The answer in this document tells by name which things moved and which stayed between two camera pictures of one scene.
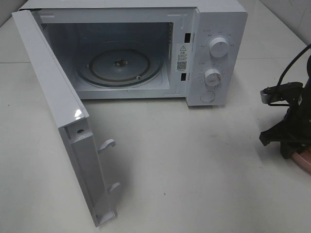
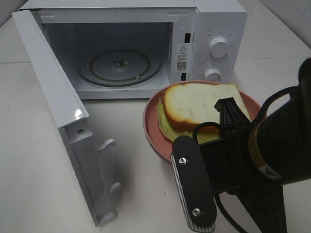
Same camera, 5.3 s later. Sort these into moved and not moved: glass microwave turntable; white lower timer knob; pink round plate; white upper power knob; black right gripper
Moved: pink round plate; black right gripper
Not moved: white lower timer knob; glass microwave turntable; white upper power knob
